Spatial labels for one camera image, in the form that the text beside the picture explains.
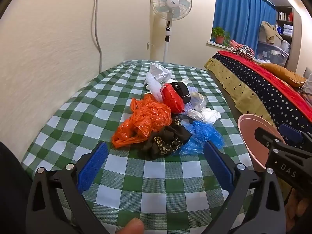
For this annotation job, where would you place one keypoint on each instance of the white tissue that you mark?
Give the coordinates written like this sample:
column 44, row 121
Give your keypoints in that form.
column 207, row 115

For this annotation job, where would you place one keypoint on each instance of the dark floral cloth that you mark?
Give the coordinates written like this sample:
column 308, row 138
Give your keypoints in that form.
column 165, row 139

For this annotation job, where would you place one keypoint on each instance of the pink plastic bin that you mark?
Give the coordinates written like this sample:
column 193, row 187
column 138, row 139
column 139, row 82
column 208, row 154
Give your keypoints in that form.
column 251, row 136

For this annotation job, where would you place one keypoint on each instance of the beige coat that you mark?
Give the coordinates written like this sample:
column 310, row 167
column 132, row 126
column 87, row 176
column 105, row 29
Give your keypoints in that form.
column 268, row 31

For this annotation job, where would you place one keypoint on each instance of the person's left hand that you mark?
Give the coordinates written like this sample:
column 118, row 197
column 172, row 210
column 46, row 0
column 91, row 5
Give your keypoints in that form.
column 132, row 227

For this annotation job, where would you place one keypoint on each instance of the plaid pillow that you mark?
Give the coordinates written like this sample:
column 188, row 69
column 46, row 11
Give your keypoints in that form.
column 307, row 85

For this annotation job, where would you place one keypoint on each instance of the red blanket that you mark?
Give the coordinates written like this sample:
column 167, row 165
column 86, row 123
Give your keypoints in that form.
column 268, row 78

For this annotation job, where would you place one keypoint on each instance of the orange plastic bag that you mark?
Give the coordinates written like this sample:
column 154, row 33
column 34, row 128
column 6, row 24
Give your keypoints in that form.
column 146, row 117

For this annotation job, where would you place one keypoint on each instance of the white paper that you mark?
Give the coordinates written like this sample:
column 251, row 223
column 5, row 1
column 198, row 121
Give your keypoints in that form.
column 158, row 73

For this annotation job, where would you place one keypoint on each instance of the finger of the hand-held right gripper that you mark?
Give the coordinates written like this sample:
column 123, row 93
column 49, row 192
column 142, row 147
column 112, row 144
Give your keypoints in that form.
column 264, row 136
column 291, row 132

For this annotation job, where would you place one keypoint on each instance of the white standing fan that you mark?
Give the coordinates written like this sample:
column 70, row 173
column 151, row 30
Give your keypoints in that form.
column 168, row 4

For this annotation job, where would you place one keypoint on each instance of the potted green plant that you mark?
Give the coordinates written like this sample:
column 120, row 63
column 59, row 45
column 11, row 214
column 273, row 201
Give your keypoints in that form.
column 220, row 37

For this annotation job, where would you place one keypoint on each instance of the pink clothing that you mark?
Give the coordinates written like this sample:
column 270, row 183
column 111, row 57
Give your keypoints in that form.
column 235, row 44

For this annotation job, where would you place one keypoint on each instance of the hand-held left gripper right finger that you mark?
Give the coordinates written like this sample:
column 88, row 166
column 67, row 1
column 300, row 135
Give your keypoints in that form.
column 219, row 165

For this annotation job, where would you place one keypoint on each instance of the blue curtain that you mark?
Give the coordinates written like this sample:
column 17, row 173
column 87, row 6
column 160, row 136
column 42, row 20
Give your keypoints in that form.
column 241, row 12

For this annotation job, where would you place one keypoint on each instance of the red plastic bag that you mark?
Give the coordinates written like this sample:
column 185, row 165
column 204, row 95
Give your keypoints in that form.
column 170, row 98

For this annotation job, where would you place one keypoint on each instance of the green checkered table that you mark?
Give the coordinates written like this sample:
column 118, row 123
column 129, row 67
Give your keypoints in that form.
column 146, row 187

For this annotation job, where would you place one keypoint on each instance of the orange pillow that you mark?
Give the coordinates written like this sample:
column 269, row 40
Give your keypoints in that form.
column 282, row 74

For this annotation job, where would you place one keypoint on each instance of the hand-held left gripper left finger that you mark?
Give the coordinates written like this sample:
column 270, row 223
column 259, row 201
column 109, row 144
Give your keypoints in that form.
column 93, row 162

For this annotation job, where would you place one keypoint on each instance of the white window sill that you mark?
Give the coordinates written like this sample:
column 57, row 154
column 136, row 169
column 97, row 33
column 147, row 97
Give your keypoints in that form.
column 214, row 43

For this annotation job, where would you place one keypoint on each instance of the metal pot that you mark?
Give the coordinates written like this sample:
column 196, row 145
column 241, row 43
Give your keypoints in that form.
column 285, row 45

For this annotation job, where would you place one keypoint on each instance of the white wall socket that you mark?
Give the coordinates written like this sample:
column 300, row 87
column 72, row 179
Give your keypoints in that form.
column 148, row 45

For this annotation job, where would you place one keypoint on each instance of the clear storage box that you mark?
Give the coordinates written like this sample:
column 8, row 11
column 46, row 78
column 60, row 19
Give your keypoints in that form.
column 275, row 53

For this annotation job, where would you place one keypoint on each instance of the yellow star bed sheet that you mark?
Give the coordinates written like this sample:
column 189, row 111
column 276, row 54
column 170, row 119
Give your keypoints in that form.
column 226, row 78

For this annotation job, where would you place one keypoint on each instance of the lavender knitted cloth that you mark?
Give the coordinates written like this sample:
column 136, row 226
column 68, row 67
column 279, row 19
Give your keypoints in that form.
column 189, row 107

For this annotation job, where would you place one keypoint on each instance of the wooden bookshelf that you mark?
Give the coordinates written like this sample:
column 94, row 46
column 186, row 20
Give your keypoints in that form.
column 285, row 17

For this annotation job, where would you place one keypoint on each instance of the striped clothing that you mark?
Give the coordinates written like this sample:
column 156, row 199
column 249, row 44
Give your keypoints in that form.
column 245, row 51

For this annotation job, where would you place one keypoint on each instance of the blue plastic bag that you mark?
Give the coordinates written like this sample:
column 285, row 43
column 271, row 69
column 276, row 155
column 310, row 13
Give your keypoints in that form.
column 202, row 131

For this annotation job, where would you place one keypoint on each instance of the person's right hand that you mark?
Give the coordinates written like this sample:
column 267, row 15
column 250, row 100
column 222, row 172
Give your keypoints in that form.
column 298, row 209

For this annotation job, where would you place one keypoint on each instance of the bed with star blanket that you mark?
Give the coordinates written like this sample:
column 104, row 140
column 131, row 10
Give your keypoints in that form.
column 256, row 87

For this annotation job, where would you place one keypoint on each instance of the clear plastic bag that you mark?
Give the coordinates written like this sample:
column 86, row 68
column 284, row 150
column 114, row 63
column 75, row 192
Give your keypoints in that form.
column 198, row 100

